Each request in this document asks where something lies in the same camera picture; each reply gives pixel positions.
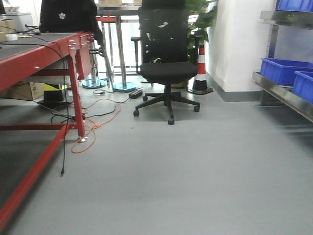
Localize stainless steel shelf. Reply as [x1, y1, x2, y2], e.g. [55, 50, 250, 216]
[252, 10, 313, 121]

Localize chrome stanchion with blue base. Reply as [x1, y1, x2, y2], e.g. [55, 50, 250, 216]
[115, 15, 136, 93]

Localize orange white traffic cone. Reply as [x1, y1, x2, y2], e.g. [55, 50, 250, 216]
[187, 46, 214, 95]

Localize black office chair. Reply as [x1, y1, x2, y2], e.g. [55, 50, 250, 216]
[131, 0, 200, 125]

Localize green potted plant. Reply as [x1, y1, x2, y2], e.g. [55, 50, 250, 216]
[185, 0, 218, 63]

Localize cardboard box under workbench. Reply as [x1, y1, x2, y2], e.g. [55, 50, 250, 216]
[0, 82, 45, 100]

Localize black bag on workbench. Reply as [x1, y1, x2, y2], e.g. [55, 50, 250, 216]
[39, 0, 104, 46]

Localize red metal workbench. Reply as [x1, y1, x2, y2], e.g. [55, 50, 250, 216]
[0, 32, 93, 230]

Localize blue plastic bin near edge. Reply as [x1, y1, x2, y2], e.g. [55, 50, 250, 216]
[292, 71, 313, 103]

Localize white tape roll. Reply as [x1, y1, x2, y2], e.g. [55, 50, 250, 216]
[5, 34, 18, 41]

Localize orange cable on floor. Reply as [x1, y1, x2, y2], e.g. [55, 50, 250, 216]
[71, 98, 122, 154]

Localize black hanging cable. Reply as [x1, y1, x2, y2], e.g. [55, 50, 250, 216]
[0, 40, 70, 177]

